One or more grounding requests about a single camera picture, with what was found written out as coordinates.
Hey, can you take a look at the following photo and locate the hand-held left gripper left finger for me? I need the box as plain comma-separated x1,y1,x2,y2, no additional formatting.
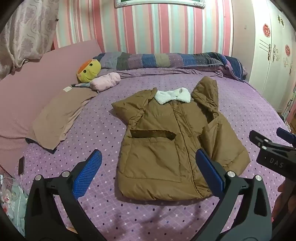
24,149,109,241

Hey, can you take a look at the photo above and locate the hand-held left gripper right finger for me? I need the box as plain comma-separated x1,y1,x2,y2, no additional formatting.
195,148,272,241

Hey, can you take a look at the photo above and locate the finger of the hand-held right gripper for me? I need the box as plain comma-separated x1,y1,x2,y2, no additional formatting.
276,127,296,147
249,130,296,152

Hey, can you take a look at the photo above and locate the brown padded jacket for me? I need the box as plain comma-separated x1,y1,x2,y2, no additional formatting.
111,76,251,201

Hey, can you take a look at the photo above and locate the person's right hand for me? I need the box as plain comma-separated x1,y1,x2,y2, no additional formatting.
271,178,296,222

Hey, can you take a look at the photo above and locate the bed with purple sheet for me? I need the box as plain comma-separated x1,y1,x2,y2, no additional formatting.
14,67,292,241

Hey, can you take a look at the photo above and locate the tan folded garment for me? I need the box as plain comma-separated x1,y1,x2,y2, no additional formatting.
26,86,99,150

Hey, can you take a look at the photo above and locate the white wardrobe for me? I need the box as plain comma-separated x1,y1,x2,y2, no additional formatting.
248,0,296,116

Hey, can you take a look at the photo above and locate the pink rolled cloth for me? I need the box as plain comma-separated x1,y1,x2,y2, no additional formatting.
90,72,121,93

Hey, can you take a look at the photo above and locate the yellow plush toy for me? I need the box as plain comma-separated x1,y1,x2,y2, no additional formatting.
77,59,102,83

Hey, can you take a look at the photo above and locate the pink padded headboard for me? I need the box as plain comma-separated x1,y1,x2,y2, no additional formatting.
0,38,104,179

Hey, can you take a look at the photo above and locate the patchwork quilt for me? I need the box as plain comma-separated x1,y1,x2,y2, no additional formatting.
92,51,247,81

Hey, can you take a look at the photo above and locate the floral patterned curtain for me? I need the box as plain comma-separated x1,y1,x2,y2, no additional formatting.
0,0,59,80

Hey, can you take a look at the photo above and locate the white picture frame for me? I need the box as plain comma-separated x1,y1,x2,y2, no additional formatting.
114,0,206,9

